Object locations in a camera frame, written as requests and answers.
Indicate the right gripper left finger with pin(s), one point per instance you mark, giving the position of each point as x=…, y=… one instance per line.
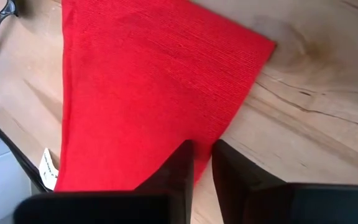
x=182, y=174

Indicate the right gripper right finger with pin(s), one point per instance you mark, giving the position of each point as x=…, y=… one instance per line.
x=235, y=180

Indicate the red cloth napkin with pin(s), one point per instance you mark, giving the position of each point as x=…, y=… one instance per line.
x=151, y=93

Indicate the white paper label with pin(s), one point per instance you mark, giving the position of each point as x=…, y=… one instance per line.
x=47, y=169

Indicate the black aluminium table frame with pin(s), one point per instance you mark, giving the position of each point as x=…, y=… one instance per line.
x=17, y=155

